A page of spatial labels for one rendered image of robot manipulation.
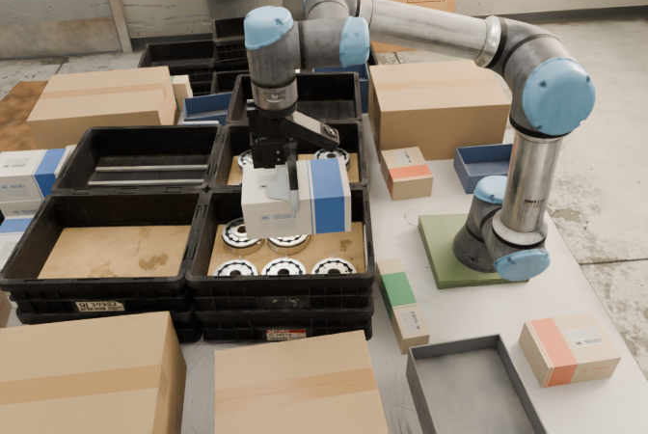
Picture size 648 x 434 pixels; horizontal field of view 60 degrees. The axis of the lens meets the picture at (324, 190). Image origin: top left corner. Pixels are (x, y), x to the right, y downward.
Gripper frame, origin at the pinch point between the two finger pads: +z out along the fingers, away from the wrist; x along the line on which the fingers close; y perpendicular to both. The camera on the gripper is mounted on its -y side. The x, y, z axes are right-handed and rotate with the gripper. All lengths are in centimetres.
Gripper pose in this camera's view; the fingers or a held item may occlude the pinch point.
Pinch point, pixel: (296, 190)
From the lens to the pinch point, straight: 107.9
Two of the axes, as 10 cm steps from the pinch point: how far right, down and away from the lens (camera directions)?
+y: -10.0, 0.8, -0.4
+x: 0.9, 6.3, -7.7
